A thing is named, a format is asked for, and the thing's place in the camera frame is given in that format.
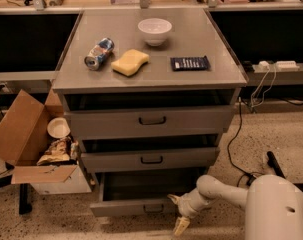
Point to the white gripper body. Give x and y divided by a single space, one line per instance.
185 208

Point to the grey bottom drawer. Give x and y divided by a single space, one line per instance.
143 192

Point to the grey drawer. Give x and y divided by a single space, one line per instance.
149 159
143 192
151 122

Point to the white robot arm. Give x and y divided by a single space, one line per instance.
273 206

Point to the grey middle drawer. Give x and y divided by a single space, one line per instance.
149 159

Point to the grey top drawer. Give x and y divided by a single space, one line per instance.
151 122

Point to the grey drawer cabinet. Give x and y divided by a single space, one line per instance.
155 84

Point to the black power adapter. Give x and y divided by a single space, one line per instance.
250 180

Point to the crumpled snack bag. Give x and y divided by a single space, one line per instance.
61 151

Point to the white bowl in box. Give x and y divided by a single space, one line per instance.
58 128

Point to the dark blue snack packet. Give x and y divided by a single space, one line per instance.
189 63

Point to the yellow sponge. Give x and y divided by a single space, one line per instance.
130 62

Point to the black stand leg left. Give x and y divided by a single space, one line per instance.
25 206

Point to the white plug adapter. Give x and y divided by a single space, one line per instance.
263 64

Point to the brown cardboard box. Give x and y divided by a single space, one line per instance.
23 137

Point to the blue crushed soda can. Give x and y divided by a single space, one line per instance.
99 54

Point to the white power strip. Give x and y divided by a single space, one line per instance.
287 66

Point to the white bowl on cabinet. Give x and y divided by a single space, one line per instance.
154 31

